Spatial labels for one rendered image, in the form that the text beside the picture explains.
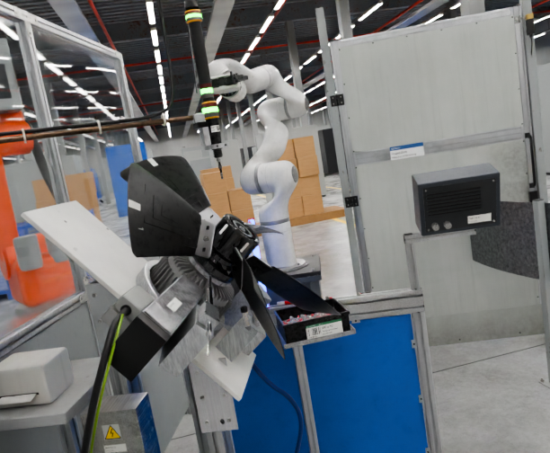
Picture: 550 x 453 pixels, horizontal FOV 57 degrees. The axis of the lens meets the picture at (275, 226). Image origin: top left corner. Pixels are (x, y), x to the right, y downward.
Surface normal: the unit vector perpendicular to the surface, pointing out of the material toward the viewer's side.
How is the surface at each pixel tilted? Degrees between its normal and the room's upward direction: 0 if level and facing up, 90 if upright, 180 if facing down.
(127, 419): 90
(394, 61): 91
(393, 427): 90
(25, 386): 90
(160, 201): 78
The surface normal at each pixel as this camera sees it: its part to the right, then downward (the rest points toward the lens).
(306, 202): 0.19, 0.11
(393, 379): -0.10, 0.16
